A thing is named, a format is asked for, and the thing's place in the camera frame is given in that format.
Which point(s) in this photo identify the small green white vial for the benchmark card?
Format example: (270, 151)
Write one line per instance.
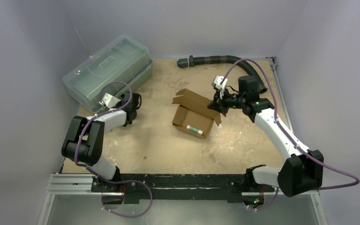
(191, 128)

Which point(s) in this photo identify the brown cardboard box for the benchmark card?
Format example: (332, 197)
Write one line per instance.
(192, 110)

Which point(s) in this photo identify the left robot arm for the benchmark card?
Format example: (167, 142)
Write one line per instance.
(83, 143)

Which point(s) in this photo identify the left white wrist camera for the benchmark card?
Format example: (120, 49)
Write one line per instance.
(109, 101)

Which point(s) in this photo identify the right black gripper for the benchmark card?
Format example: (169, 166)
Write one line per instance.
(222, 102)

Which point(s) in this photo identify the clear plastic storage box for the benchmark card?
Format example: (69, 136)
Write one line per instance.
(122, 61)

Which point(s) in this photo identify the aluminium frame profile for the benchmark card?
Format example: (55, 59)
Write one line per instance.
(70, 201)

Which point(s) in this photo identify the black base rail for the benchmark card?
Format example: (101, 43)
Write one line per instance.
(211, 187)

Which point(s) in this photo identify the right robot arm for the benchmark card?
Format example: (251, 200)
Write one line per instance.
(301, 172)

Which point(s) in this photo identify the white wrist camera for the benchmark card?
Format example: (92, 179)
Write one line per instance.
(109, 101)
(219, 83)

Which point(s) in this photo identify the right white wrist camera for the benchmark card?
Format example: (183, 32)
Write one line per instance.
(219, 83)

